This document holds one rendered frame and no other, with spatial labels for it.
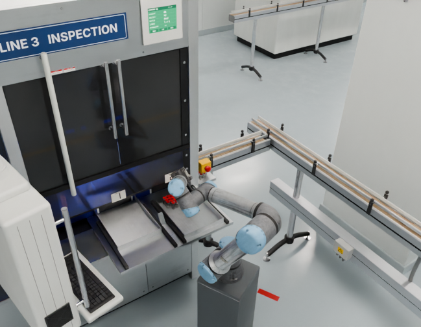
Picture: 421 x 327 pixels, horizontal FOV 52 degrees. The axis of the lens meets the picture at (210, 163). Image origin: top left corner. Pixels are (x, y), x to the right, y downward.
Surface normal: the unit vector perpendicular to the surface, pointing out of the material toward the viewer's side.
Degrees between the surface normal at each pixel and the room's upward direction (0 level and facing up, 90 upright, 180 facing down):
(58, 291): 90
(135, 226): 0
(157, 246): 0
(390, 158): 90
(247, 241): 84
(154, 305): 0
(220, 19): 90
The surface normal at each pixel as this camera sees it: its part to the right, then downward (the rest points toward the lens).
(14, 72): 0.55, 0.49
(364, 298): 0.01, -0.82
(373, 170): -0.83, 0.31
